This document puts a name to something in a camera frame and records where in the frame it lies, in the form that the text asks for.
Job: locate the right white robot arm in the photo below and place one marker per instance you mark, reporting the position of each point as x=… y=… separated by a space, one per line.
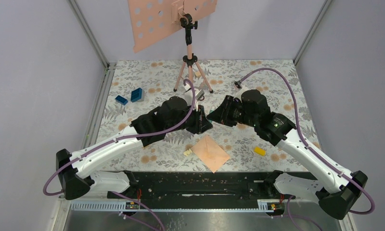
x=335 y=188

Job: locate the cream chess knight piece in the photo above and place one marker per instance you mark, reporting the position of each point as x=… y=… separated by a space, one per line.
x=187 y=152

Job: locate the tan paper envelope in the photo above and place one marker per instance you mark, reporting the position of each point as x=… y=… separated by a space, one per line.
x=210 y=153

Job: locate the floral patterned table mat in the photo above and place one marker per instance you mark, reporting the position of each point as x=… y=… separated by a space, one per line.
x=275 y=79

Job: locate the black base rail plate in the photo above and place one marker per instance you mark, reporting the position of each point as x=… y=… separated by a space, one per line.
x=206 y=192

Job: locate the large blue toy brick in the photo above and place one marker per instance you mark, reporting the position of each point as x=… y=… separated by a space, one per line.
x=137 y=95

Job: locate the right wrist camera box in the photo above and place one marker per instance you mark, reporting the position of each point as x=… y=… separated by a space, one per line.
x=240 y=89

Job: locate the yellow toy brick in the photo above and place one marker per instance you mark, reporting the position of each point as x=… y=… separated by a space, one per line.
x=259 y=151

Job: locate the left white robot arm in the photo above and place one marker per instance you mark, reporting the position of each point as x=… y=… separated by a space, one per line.
x=80 y=172

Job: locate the small blue toy brick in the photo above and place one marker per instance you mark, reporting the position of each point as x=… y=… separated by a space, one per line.
x=121 y=100

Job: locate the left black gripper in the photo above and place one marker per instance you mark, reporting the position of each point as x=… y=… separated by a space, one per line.
x=202 y=123

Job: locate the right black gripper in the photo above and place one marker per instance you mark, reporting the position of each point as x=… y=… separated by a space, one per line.
x=221 y=114

